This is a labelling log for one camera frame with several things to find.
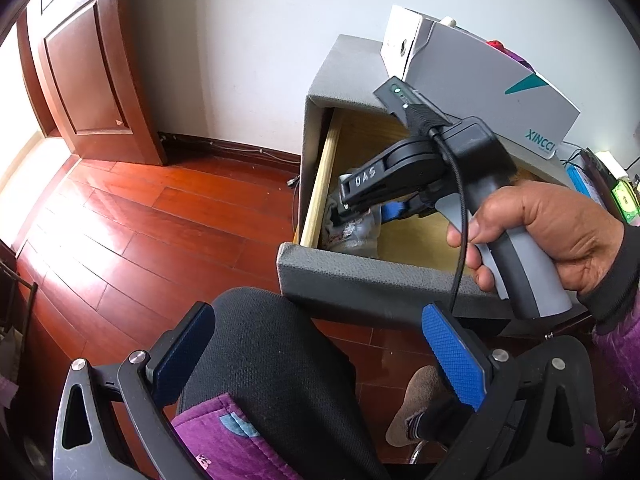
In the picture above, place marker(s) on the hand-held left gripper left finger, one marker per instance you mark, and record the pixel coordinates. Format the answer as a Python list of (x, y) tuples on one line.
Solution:
[(182, 355)]

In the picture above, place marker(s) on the person's right hand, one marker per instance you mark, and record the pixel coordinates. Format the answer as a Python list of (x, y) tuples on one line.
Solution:
[(555, 225)]

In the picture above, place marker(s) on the dark wooden side table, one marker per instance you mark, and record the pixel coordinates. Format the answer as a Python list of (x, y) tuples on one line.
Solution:
[(607, 170)]

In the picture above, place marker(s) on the purple cloth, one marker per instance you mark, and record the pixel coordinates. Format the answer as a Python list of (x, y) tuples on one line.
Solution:
[(517, 57)]

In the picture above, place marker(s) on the green tissue packet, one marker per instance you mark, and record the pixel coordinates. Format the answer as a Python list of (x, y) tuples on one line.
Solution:
[(626, 197)]

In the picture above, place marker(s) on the brown wooden door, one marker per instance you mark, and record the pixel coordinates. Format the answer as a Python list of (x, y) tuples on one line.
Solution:
[(85, 70)]

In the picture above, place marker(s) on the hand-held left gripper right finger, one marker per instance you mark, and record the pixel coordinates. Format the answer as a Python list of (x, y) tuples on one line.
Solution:
[(452, 355)]

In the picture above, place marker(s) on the brown slipper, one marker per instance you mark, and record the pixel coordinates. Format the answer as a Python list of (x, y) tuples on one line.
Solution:
[(415, 400)]

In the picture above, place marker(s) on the white cardboard box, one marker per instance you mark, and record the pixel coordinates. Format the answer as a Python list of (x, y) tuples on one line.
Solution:
[(475, 75)]

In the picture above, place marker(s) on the dark metal rack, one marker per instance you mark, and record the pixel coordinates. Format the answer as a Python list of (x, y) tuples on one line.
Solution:
[(15, 300)]

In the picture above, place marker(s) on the blue carton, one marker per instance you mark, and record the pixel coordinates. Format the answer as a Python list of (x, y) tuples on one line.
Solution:
[(582, 182)]

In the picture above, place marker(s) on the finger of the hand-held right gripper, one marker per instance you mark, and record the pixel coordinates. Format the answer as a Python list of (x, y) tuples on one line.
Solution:
[(365, 182), (395, 211)]

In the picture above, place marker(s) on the light blue underwear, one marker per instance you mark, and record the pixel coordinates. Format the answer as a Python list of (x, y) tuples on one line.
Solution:
[(350, 235)]

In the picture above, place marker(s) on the person's leg in black trousers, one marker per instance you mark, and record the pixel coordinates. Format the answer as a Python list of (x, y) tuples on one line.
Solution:
[(280, 360)]

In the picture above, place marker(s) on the purple quilted jacket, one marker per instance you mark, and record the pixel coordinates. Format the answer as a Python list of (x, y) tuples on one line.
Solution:
[(225, 435)]

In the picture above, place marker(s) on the grey bedside cabinet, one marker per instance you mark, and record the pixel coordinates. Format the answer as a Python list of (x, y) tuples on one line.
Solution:
[(345, 70)]

